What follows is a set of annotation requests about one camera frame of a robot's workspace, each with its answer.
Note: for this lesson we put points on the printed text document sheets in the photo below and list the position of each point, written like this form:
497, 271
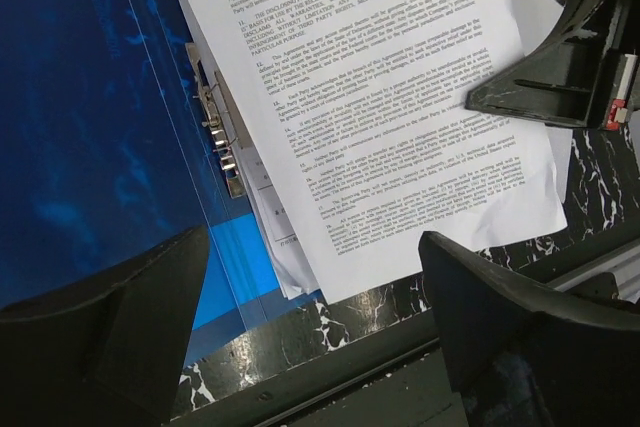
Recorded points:
356, 109

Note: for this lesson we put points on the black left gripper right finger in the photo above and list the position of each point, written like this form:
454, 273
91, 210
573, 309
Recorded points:
520, 353

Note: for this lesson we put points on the white paper stack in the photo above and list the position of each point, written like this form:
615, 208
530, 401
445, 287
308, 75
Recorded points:
535, 19

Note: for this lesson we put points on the blue file folder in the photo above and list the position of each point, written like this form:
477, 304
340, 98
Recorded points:
103, 156

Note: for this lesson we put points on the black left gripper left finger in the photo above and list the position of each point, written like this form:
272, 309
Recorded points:
109, 349

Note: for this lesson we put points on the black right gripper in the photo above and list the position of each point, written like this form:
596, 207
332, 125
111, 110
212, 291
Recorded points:
585, 74

